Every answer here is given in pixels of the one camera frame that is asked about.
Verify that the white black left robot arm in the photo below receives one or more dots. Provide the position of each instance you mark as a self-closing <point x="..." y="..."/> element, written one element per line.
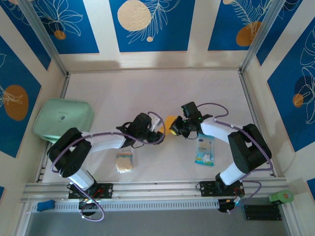
<point x="108" y="142"/>

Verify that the aluminium table edge rail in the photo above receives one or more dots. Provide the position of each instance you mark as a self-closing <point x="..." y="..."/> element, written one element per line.
<point x="157" y="188"/>

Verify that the blue white wipes packet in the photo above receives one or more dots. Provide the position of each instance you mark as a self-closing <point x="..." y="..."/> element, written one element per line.
<point x="204" y="152"/>

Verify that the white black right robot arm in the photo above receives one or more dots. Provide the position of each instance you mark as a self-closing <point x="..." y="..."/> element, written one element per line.
<point x="214" y="130"/>

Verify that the aluminium frame post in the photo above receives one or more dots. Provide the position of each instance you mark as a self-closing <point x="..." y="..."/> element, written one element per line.
<point x="46" y="41"/>
<point x="261" y="37"/>

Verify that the blue bone-shaped sponge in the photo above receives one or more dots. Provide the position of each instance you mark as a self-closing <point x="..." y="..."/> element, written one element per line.
<point x="45" y="206"/>

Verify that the green bottle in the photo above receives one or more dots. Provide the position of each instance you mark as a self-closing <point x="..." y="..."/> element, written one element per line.
<point x="281" y="197"/>

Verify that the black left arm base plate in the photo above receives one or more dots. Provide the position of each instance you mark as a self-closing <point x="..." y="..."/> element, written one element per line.
<point x="107" y="190"/>

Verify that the black ribbed rack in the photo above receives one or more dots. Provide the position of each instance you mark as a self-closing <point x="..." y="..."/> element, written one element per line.
<point x="262" y="212"/>

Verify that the aluminium side rail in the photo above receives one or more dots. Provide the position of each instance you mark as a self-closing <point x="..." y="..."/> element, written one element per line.
<point x="44" y="159"/>
<point x="249" y="98"/>

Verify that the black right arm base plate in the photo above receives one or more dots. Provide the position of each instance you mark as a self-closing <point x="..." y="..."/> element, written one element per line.
<point x="206" y="188"/>

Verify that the mint green zip pouch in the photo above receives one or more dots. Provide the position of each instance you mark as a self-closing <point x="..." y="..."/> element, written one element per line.
<point x="59" y="118"/>

